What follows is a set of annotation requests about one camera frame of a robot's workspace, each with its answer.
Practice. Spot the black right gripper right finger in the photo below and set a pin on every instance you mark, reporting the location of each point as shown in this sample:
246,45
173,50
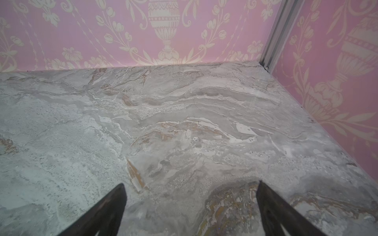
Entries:
278,216

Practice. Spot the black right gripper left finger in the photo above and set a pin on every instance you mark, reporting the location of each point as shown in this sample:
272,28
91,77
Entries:
104,218

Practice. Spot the aluminium right corner post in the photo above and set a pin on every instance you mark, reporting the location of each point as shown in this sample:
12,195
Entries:
287,14

